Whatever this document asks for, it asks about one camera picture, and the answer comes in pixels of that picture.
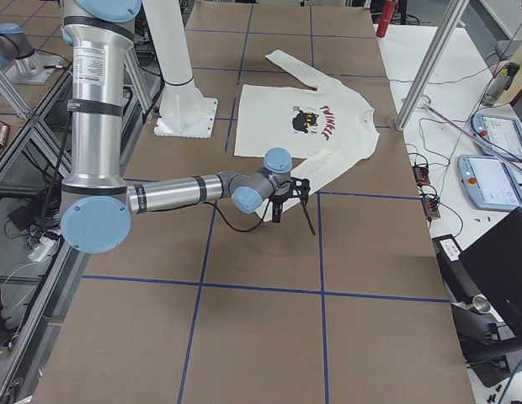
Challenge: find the black box white label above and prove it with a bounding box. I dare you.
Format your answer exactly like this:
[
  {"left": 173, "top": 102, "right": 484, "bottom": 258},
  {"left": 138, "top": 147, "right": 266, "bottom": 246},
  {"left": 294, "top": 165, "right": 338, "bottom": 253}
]
[{"left": 432, "top": 235, "right": 491, "bottom": 314}]

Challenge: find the blue teach pendant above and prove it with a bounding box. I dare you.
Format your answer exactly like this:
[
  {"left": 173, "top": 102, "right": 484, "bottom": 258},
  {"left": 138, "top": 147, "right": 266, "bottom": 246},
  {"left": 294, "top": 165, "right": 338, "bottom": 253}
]
[
  {"left": 457, "top": 155, "right": 522, "bottom": 212},
  {"left": 471, "top": 114, "right": 522, "bottom": 162}
]

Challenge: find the near blue teach pendant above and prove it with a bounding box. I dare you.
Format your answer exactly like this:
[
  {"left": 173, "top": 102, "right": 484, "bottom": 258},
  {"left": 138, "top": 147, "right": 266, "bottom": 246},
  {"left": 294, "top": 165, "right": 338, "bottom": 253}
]
[{"left": 457, "top": 155, "right": 522, "bottom": 212}]

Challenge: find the far blue teach pendant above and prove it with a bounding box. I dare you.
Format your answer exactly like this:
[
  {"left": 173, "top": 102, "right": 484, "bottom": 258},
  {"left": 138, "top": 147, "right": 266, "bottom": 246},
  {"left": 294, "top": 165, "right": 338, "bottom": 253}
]
[{"left": 471, "top": 114, "right": 522, "bottom": 162}]

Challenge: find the white camera mast base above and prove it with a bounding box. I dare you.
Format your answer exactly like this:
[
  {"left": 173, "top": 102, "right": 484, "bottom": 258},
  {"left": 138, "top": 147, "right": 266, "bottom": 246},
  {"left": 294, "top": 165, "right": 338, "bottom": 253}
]
[{"left": 142, "top": 0, "right": 218, "bottom": 139}]

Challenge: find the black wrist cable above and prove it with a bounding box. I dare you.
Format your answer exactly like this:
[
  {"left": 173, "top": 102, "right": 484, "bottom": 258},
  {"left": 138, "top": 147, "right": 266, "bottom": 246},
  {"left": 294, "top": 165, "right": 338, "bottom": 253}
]
[{"left": 201, "top": 200, "right": 274, "bottom": 232}]

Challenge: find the aluminium frame post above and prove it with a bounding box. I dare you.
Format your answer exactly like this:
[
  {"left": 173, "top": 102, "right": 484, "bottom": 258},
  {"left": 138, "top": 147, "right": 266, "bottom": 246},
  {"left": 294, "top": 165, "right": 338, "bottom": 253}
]
[{"left": 395, "top": 0, "right": 469, "bottom": 130}]

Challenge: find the aluminium table side frame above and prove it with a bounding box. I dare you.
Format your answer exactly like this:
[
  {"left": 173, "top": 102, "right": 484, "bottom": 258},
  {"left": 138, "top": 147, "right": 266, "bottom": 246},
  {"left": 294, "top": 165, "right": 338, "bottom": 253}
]
[{"left": 0, "top": 50, "right": 161, "bottom": 404}]

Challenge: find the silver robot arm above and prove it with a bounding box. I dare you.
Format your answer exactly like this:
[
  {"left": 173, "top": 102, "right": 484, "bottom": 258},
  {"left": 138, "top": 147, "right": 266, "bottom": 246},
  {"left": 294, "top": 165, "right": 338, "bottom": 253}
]
[
  {"left": 60, "top": 1, "right": 310, "bottom": 254},
  {"left": 0, "top": 23, "right": 35, "bottom": 69}
]

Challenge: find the red bottle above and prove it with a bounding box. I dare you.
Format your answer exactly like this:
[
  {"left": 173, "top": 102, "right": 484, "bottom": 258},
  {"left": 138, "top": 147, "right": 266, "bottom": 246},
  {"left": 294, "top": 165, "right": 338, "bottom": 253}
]
[{"left": 376, "top": 0, "right": 397, "bottom": 38}]

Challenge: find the black laptop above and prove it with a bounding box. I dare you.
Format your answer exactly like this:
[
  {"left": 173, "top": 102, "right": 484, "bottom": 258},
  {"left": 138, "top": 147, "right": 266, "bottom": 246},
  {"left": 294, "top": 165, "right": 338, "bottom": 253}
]
[{"left": 460, "top": 207, "right": 522, "bottom": 335}]

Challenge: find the cream long-sleeve cat shirt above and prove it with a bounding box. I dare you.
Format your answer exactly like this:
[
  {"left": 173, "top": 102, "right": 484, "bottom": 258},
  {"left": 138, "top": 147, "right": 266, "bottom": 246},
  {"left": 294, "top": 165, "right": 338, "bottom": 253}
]
[{"left": 233, "top": 49, "right": 381, "bottom": 222}]

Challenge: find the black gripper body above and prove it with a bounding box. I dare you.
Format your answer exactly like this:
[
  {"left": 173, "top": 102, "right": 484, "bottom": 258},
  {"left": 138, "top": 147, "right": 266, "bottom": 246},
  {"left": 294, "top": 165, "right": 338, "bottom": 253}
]
[{"left": 283, "top": 177, "right": 309, "bottom": 201}]

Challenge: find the metal reacher grabber tool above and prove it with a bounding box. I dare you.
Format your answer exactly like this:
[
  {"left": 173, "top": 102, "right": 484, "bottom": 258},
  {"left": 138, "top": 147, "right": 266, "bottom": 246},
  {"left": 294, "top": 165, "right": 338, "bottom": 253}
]
[{"left": 418, "top": 97, "right": 522, "bottom": 178}]

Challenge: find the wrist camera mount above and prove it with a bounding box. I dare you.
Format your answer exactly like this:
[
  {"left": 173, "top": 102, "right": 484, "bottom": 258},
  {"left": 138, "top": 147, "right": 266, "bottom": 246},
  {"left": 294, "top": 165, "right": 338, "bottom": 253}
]
[{"left": 269, "top": 194, "right": 286, "bottom": 223}]

